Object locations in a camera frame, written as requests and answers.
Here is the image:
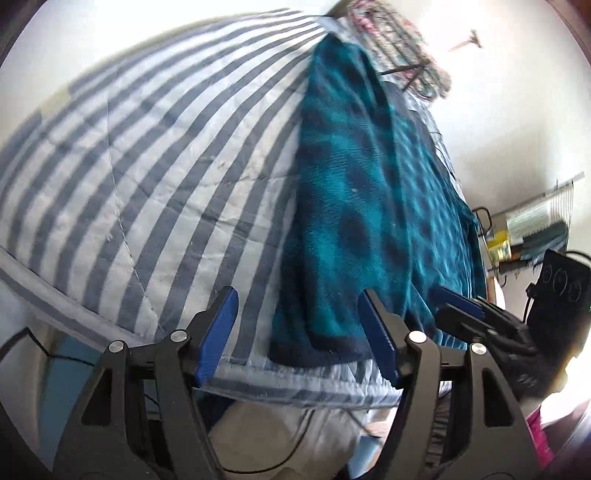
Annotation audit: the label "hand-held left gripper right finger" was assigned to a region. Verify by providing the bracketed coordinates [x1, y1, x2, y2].
[358, 288, 543, 480]

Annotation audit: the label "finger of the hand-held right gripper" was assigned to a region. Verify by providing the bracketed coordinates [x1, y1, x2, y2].
[431, 285, 513, 326]
[436, 307, 506, 344]

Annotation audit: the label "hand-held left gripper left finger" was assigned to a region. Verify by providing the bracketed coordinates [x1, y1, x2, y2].
[52, 286, 239, 480]

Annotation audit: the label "teal plaid fleece garment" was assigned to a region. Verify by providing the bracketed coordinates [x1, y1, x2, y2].
[268, 34, 481, 370]

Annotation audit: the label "hanging dark clothes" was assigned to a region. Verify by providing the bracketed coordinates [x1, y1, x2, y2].
[522, 222, 568, 259]

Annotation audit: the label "black metal clothes rack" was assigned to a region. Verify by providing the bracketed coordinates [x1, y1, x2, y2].
[473, 173, 585, 278]

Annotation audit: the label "yellow crate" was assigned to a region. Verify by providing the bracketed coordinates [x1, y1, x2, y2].
[487, 228, 513, 264]

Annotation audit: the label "hanging striped cloth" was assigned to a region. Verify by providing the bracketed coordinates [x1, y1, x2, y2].
[505, 182, 575, 232]

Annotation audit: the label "white cloth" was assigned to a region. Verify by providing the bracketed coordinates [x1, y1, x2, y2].
[208, 401, 370, 480]

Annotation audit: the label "person's pink clothing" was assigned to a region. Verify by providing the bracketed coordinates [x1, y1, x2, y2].
[526, 406, 557, 467]

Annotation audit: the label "blue white striped blanket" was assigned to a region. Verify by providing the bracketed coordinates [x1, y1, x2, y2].
[0, 7, 485, 411]

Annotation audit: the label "folded floral quilt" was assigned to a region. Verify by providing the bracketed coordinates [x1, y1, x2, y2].
[346, 0, 453, 100]

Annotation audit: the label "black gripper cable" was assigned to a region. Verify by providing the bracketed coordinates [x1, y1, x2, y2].
[0, 327, 95, 366]

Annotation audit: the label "ring light on tripod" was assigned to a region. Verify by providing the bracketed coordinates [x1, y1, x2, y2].
[379, 28, 485, 93]

